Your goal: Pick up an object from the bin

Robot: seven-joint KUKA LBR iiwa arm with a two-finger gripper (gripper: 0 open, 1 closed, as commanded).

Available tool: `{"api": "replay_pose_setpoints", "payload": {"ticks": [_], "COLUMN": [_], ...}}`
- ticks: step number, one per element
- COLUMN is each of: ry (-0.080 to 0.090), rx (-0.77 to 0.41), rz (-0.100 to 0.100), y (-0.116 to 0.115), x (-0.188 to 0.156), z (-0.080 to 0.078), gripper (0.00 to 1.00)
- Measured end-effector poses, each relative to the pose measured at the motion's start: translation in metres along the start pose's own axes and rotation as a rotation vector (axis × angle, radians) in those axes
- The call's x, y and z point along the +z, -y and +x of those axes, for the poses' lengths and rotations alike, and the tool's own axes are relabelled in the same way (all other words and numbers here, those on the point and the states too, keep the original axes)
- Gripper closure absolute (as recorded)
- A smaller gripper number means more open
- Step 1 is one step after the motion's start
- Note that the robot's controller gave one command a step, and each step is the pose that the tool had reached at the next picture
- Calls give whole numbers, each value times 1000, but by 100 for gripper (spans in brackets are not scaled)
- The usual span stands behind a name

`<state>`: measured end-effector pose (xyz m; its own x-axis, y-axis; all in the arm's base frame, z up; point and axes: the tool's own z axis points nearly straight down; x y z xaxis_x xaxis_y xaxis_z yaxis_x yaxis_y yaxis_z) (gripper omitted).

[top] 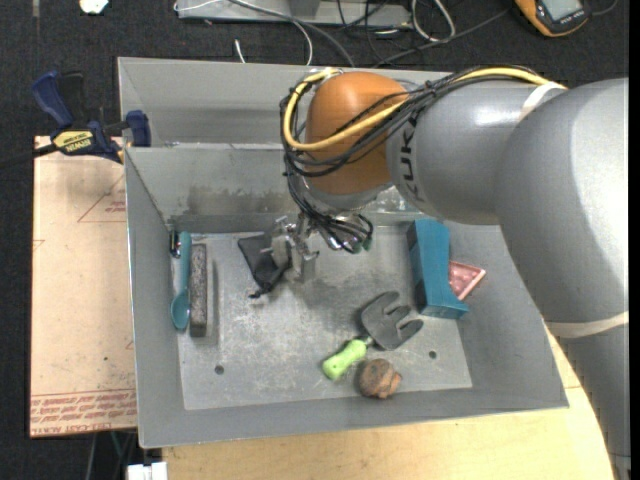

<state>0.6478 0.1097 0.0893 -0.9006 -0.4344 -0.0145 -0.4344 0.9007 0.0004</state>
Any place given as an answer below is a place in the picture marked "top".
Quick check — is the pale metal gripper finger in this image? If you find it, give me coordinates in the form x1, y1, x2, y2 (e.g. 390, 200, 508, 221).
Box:
270, 235, 294, 275
299, 250, 320, 285

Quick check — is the black cloth pouch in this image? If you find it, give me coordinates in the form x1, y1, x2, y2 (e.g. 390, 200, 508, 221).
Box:
236, 233, 294, 300

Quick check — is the grey metal bin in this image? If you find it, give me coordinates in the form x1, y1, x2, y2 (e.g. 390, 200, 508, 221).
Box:
117, 56, 570, 449

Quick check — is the grey speckled flat block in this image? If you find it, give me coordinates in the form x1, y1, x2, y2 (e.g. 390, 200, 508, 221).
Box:
188, 242, 220, 345

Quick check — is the teal plastic spoon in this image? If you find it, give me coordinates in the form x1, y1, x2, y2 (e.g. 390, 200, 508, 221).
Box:
169, 230, 193, 331

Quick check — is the teal box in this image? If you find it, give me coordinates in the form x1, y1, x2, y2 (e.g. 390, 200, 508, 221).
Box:
405, 218, 471, 320

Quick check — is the brown round toy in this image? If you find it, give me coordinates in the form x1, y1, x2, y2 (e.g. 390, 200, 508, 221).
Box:
355, 357, 403, 400

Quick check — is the pink triangular packet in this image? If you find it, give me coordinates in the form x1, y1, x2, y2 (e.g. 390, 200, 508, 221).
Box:
447, 260, 488, 302

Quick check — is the brown cardboard board, red print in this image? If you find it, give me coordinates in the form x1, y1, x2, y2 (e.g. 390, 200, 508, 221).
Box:
29, 135, 139, 439

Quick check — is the black fork tool, green handle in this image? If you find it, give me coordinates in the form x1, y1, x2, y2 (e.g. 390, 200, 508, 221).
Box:
321, 291, 425, 382

